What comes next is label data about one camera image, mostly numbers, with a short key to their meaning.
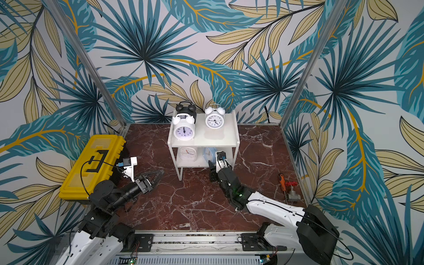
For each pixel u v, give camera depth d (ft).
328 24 2.41
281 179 3.02
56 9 2.22
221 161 2.15
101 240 1.64
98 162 2.64
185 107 2.26
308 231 1.33
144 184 1.85
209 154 2.56
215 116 2.26
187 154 2.60
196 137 2.26
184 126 2.10
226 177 1.80
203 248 2.40
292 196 2.79
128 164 1.93
